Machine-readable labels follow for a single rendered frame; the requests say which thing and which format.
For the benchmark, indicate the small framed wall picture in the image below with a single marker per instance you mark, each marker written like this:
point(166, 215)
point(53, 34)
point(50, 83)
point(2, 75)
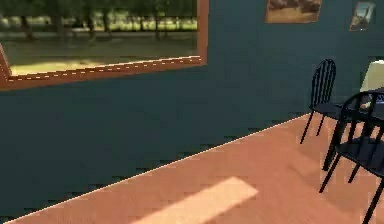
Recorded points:
point(362, 16)

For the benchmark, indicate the brown landscape wall picture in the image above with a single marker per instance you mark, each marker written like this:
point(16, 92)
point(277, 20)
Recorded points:
point(293, 11)

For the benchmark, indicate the brown framed window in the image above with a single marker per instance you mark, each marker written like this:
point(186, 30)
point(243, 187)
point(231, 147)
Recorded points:
point(100, 40)

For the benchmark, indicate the cream coloured chair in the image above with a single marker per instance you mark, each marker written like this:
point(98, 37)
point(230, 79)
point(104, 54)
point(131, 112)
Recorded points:
point(374, 76)

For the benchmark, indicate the black slatted chair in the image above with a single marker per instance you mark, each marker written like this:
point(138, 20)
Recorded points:
point(322, 83)
point(363, 150)

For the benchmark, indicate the dark table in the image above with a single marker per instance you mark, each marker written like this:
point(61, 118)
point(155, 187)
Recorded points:
point(378, 111)

